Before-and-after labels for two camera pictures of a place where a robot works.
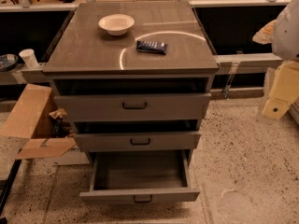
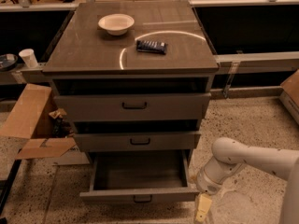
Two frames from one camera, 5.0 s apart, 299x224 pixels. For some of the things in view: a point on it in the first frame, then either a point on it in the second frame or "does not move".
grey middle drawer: (99, 142) does not move
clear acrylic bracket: (232, 73) does not move
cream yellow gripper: (287, 35) -> (206, 183)
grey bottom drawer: (141, 176) does not move
